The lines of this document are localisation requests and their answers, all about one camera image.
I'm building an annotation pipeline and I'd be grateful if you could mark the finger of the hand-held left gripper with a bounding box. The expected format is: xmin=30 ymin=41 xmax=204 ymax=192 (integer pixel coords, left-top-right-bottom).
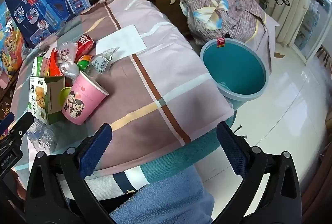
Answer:
xmin=6 ymin=111 xmax=35 ymax=142
xmin=0 ymin=112 xmax=15 ymax=134

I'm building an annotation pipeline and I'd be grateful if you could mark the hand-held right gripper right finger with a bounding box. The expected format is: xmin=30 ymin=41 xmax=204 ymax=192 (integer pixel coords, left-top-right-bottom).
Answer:
xmin=211 ymin=122 xmax=303 ymax=224

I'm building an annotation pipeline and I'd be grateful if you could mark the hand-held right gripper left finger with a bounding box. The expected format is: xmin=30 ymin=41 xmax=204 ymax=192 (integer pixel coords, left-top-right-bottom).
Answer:
xmin=24 ymin=123 xmax=112 ymax=224

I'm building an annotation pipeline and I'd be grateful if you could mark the green biscuit box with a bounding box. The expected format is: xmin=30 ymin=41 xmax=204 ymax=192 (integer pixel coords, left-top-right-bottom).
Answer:
xmin=28 ymin=75 xmax=66 ymax=125

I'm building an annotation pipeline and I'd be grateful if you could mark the teal plastic bucket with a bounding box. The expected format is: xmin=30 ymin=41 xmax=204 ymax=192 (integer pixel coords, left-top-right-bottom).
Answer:
xmin=200 ymin=38 xmax=267 ymax=112

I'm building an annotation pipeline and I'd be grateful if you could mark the orange green toy egg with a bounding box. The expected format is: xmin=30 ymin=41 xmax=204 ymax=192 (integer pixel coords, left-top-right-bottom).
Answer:
xmin=77 ymin=55 xmax=92 ymax=70

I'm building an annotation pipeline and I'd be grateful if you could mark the clear printed plastic wrapper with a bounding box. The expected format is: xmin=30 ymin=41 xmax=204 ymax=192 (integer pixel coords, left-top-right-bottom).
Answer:
xmin=91 ymin=47 xmax=119 ymax=74

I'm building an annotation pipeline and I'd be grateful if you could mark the crumpled clear plastic bag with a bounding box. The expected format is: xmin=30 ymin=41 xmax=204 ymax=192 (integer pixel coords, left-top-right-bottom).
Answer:
xmin=26 ymin=121 xmax=58 ymax=152

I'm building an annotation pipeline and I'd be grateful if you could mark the pink paper cup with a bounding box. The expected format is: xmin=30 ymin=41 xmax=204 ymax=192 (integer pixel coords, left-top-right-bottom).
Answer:
xmin=62 ymin=71 xmax=110 ymax=125

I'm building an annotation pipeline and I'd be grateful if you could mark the small green white box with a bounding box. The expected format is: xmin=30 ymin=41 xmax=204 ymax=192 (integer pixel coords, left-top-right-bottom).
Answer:
xmin=32 ymin=57 xmax=51 ymax=77

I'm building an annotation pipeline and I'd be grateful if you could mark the orange snack packet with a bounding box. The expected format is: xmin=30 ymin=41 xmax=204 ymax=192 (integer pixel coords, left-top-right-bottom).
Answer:
xmin=47 ymin=49 xmax=64 ymax=77

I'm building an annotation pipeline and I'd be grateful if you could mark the cartoon dog toy box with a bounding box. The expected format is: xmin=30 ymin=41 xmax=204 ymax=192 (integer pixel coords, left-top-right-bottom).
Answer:
xmin=0 ymin=4 xmax=29 ymax=80

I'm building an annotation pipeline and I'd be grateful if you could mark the blue fleece garment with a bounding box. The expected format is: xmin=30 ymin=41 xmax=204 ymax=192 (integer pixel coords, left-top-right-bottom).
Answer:
xmin=109 ymin=164 xmax=216 ymax=224

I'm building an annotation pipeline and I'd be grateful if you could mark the clear bag with red print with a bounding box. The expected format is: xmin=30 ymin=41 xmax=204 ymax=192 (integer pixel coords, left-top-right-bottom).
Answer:
xmin=56 ymin=41 xmax=78 ymax=64

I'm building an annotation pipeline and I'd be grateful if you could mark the pink grey checked bedsheet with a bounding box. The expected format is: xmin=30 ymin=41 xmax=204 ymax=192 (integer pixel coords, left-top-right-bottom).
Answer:
xmin=10 ymin=0 xmax=235 ymax=204

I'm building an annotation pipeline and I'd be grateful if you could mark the red soda can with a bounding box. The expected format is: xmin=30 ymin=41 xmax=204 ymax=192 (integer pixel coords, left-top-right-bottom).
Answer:
xmin=75 ymin=34 xmax=96 ymax=57

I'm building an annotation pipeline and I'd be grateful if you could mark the white paper napkin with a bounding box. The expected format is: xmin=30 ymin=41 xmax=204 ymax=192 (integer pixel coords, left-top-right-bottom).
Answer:
xmin=96 ymin=25 xmax=147 ymax=62

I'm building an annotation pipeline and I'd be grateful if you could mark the pale blue fabric bow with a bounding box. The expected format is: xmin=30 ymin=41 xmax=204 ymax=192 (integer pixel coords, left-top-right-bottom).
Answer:
xmin=193 ymin=0 xmax=230 ymax=30

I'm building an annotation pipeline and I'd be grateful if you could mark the grey striped garment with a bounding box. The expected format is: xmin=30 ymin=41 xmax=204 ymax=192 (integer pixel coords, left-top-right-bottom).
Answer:
xmin=180 ymin=0 xmax=280 ymax=45

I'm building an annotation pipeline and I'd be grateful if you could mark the white radiator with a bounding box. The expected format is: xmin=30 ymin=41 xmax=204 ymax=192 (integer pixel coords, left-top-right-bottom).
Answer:
xmin=275 ymin=0 xmax=322 ymax=43

